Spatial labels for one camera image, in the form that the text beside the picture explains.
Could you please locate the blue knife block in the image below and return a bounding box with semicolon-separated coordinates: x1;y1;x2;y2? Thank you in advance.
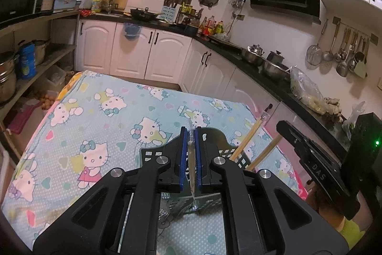
159;5;180;23

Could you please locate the steel stockpot on shelf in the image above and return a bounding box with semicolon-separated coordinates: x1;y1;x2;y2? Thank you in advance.
0;51;17;103

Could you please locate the wooden shelf rack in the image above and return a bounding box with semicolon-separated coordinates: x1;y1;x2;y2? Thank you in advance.
1;11;79;163

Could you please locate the ginger root pile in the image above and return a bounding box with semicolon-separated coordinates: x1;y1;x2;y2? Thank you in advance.
324;97;342;121

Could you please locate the clear plastic bag of food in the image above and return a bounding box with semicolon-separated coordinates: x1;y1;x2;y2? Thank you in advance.
290;65;327;115

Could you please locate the white plastic bag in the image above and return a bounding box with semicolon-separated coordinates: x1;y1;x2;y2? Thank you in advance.
342;101;365;140

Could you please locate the stainless steel pot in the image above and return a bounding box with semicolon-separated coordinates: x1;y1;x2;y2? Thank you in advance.
262;60;289;82

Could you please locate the hanging wire strainer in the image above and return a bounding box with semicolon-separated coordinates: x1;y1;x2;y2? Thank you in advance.
306;19;328;66

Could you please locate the hanging steel ladle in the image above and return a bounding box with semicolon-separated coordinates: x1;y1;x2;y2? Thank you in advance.
323;21;340;63

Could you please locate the bamboo chopstick pair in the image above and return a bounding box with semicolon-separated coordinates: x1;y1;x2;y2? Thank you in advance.
186;120;197;213
246;134;283;172
229;111;269;161

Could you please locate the blue canister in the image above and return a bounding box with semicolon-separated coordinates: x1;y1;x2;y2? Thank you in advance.
20;42;36;80

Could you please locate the green plastic utensil holder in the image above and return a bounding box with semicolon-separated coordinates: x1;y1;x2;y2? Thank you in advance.
140;127;236;217

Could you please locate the light green spatula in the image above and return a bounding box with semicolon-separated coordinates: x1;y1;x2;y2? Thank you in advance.
354;38;370;79

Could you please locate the black wok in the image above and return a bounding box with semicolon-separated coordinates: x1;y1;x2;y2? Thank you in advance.
130;7;162;22

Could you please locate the blue plastic dish tub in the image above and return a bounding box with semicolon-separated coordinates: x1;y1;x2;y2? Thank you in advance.
53;0;77;11

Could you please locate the Hello Kitty blue tablecloth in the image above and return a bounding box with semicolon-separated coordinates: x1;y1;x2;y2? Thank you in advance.
1;70;302;255

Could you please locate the person's right hand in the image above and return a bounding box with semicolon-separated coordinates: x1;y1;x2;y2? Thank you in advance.
306;183;345;232

